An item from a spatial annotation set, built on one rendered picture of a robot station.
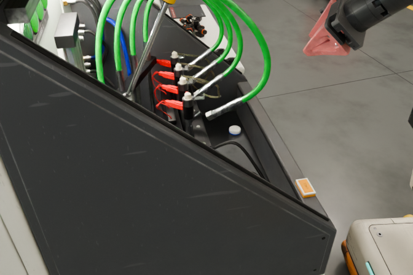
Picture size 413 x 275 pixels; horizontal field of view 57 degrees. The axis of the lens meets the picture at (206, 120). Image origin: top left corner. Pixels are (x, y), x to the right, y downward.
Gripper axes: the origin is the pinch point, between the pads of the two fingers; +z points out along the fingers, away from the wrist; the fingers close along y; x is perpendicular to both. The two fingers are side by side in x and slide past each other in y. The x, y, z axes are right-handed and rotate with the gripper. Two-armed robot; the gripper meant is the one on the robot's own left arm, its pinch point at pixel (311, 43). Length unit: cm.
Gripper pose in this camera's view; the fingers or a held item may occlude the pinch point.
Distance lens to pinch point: 74.6
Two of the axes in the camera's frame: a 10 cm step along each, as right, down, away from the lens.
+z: -5.8, 3.3, 7.4
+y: -3.7, 7.0, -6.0
